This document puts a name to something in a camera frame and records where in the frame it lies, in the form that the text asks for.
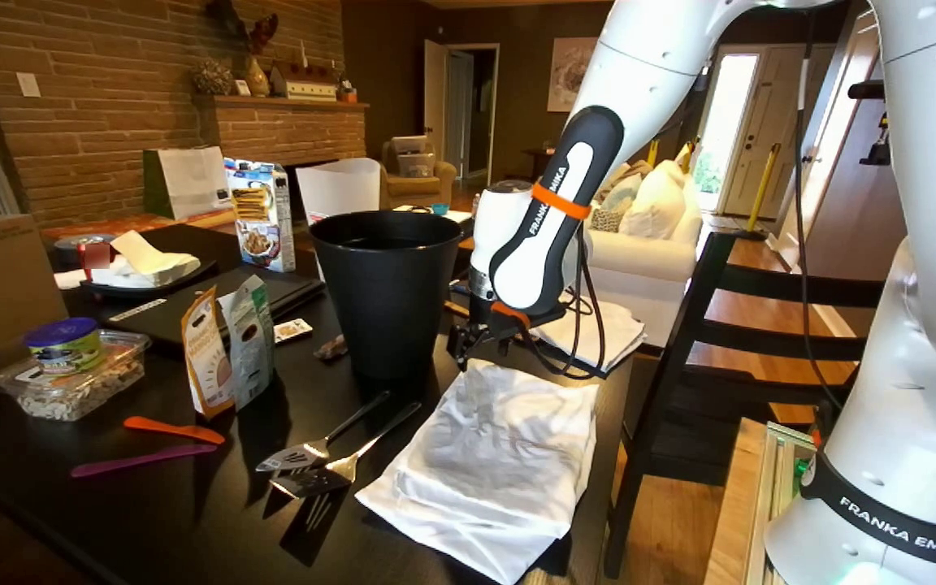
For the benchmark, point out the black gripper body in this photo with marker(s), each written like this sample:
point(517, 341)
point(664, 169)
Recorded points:
point(488, 314)

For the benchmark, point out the large white towel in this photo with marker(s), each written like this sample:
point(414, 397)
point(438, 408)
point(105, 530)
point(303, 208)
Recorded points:
point(488, 475)

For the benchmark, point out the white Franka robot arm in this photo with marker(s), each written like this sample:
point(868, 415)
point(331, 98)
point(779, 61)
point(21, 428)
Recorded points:
point(925, 327)

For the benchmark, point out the small folded white towel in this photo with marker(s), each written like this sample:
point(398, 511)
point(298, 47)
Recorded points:
point(619, 336)

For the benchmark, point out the black plastic waste bin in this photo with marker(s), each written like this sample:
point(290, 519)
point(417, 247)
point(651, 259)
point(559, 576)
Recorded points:
point(388, 297)

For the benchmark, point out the small dark object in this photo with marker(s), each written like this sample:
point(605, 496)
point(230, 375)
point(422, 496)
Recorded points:
point(334, 348)

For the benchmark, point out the tan armchair with box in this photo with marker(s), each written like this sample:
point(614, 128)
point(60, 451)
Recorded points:
point(422, 180)

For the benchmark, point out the white sofa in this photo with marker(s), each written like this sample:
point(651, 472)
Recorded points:
point(647, 264)

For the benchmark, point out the teal sofa cushion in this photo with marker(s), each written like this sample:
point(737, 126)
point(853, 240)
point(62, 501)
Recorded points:
point(614, 205)

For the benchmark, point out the small white card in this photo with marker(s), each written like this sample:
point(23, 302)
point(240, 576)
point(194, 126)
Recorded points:
point(295, 330)

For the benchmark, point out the white covered chair back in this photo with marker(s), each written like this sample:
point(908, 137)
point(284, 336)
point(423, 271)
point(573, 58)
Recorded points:
point(340, 190)
point(194, 184)

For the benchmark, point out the white sofa cushion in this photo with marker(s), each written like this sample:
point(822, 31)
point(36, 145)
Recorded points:
point(653, 204)

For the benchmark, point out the green and white snack bag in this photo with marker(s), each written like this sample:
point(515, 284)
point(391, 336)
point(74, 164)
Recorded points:
point(248, 343)

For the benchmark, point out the brown and white snack bag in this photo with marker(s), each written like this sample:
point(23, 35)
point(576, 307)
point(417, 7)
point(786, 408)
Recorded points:
point(206, 362)

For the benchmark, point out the brick fireplace mantel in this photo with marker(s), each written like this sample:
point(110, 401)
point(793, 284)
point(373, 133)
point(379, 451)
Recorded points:
point(290, 133)

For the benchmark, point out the wooden crate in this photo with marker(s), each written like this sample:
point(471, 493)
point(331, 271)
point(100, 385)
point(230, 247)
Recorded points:
point(744, 509)

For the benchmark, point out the orange plastic utensil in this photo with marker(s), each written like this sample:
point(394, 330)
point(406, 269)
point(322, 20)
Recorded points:
point(178, 431)

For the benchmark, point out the yellow stick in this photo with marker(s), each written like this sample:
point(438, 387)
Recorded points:
point(766, 184)

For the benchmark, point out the folded white cloth stack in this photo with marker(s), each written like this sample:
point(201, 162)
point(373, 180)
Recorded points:
point(147, 264)

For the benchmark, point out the vase with dried flowers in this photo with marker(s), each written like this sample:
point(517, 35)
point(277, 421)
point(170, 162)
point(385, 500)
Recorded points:
point(244, 55)

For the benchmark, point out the red mug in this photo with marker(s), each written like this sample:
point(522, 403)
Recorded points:
point(97, 255)

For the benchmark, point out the white door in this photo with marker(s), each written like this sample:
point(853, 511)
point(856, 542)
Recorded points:
point(836, 142)

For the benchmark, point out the clear plastic food container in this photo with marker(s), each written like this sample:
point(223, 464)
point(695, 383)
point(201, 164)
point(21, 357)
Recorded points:
point(74, 392)

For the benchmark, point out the jar with purple lid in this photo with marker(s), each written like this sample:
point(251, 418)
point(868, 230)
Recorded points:
point(67, 346)

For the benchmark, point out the framed wall picture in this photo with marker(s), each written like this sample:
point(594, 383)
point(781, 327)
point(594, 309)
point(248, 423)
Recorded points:
point(568, 71)

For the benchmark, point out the black camera on stand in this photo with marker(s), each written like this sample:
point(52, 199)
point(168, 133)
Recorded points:
point(872, 88)

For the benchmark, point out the white light switch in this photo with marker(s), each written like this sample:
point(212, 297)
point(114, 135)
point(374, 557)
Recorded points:
point(28, 87)

